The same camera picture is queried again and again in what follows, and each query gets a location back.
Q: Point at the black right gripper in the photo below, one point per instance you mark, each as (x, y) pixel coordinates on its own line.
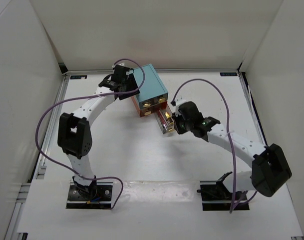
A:
(176, 119)

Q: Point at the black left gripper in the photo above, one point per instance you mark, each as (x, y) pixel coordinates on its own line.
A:
(131, 81)

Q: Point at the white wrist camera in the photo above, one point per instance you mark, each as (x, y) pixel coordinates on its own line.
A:
(177, 102)
(119, 65)

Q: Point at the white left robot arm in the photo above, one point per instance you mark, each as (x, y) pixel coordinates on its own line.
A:
(74, 132)

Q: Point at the red lip gloss stick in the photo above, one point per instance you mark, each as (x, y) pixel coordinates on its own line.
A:
(163, 123)

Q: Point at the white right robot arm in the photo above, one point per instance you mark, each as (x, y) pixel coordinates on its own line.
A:
(269, 169)

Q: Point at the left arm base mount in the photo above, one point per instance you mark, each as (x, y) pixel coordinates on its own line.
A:
(100, 199)

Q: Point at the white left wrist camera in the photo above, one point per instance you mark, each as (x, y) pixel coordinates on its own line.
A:
(119, 65)

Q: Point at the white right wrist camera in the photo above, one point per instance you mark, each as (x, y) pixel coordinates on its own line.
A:
(177, 102)

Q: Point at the teal and orange drawer box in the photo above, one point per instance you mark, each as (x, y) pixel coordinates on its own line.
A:
(152, 87)

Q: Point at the gold black lipstick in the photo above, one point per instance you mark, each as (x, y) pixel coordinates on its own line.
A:
(168, 119)

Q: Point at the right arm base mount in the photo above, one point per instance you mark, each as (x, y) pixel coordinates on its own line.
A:
(214, 198)

